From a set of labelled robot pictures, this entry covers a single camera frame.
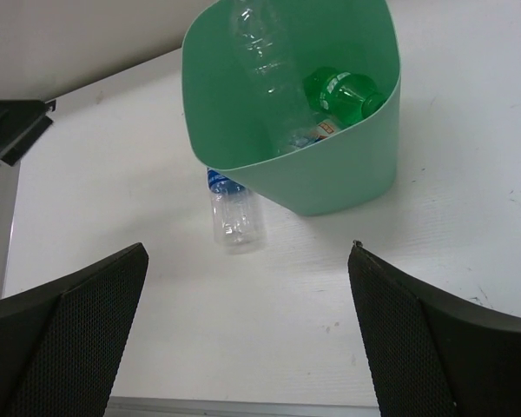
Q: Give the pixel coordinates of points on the clear unlabelled plastic bottle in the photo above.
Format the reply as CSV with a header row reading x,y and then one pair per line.
x,y
265,52

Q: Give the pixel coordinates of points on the blue label plastic bottle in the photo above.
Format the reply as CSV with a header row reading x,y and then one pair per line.
x,y
236,212

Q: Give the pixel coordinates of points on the green plastic bin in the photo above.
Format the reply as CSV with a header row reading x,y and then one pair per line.
x,y
224,122

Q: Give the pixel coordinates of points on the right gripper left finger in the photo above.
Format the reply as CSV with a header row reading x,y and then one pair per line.
x,y
61,343

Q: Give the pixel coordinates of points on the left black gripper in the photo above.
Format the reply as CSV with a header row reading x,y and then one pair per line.
x,y
22,123

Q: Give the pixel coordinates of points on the aluminium table frame rail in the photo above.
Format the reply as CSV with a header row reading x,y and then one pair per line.
x,y
125,406

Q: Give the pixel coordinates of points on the green plastic bottle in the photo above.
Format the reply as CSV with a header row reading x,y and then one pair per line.
x,y
349,98

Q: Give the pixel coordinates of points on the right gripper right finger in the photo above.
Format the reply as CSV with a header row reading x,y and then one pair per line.
x,y
431,353

